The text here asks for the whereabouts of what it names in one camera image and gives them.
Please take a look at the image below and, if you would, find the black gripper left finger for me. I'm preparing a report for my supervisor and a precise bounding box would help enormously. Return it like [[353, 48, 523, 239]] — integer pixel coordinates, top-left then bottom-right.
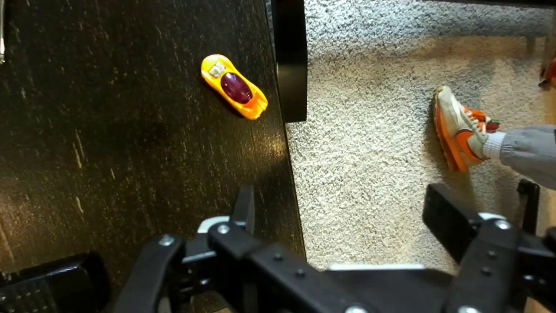
[[0, 253, 111, 313]]

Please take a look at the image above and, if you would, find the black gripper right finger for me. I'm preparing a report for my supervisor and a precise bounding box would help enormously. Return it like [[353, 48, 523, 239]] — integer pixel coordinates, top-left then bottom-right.
[[422, 182, 540, 263]]

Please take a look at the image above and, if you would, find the yellow toy car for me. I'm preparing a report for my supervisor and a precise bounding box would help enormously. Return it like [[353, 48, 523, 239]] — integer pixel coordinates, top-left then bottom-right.
[[200, 55, 268, 121]]

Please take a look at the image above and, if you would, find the grey trouser leg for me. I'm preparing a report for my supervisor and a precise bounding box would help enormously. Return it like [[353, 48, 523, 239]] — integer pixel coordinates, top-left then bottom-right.
[[481, 126, 556, 190]]

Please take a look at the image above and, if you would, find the orange sneaker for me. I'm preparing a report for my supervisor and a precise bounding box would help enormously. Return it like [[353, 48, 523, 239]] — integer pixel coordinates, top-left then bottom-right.
[[433, 86, 499, 173]]

